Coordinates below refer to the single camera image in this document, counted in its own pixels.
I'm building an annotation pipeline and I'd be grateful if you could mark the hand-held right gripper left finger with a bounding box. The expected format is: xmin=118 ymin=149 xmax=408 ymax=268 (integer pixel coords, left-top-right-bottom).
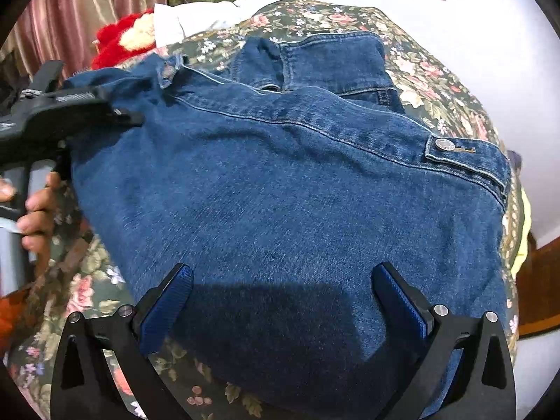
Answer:
xmin=50 ymin=263 xmax=194 ymax=420

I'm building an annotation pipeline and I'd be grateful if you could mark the orange cloth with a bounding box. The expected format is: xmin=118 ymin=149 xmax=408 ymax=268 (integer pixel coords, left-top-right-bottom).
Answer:
xmin=0 ymin=295 xmax=22 ymax=351

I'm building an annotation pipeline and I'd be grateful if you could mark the person's left hand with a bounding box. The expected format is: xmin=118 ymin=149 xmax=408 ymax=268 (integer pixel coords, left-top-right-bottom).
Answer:
xmin=0 ymin=171 xmax=64 ymax=278

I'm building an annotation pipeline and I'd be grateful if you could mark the dark floral bedspread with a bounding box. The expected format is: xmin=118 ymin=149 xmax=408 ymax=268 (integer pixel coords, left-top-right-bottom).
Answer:
xmin=0 ymin=0 xmax=532 ymax=420

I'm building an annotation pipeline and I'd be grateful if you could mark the blue denim jacket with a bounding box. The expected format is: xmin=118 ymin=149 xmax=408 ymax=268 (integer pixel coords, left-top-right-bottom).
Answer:
xmin=61 ymin=33 xmax=512 ymax=420

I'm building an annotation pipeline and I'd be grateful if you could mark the white folded cloth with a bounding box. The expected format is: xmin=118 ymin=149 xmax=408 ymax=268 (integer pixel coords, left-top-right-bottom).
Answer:
xmin=153 ymin=0 xmax=289 ymax=49

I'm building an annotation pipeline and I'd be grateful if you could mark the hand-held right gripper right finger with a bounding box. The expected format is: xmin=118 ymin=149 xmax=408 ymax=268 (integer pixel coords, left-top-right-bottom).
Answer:
xmin=371 ymin=261 xmax=517 ymax=420

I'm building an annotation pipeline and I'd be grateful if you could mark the yellow bed sheet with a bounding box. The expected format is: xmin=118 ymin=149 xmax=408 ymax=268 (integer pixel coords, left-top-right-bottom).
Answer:
xmin=510 ymin=186 xmax=533 ymax=274

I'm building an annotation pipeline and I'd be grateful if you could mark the brown wooden board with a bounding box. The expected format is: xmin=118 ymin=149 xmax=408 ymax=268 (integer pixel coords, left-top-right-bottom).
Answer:
xmin=516 ymin=232 xmax=560 ymax=338

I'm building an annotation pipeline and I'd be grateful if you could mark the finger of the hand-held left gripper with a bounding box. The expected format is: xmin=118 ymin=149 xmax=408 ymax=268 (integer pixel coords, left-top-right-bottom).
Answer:
xmin=107 ymin=106 xmax=145 ymax=129

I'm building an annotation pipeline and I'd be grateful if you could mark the pink curtain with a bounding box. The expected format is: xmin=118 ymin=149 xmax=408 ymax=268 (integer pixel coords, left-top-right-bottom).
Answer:
xmin=0 ymin=0 xmax=169 ymax=75

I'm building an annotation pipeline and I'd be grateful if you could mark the red plush toy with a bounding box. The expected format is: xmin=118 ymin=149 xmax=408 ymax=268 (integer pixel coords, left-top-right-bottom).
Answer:
xmin=91 ymin=13 xmax=158 ymax=71

